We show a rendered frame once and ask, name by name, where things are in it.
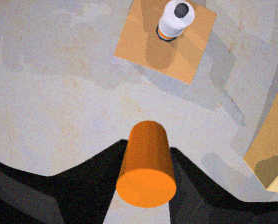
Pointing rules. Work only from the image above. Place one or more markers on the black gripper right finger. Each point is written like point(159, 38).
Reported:
point(199, 200)

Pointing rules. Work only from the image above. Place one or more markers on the orange cylinder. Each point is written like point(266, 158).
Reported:
point(146, 178)

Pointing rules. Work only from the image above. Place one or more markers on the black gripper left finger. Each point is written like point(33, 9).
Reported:
point(81, 195)

